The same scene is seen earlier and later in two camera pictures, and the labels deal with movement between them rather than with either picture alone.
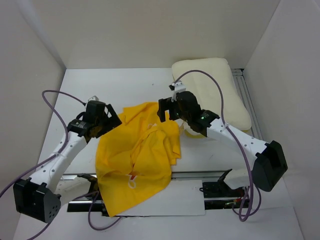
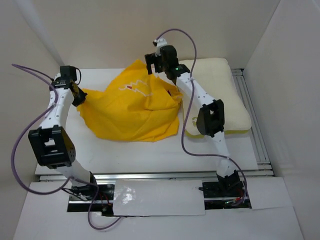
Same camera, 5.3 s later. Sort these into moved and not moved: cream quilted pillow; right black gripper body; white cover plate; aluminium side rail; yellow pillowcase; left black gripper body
Moved: yellow pillowcase; left black gripper body; right black gripper body
Not moved: cream quilted pillow; white cover plate; aluminium side rail
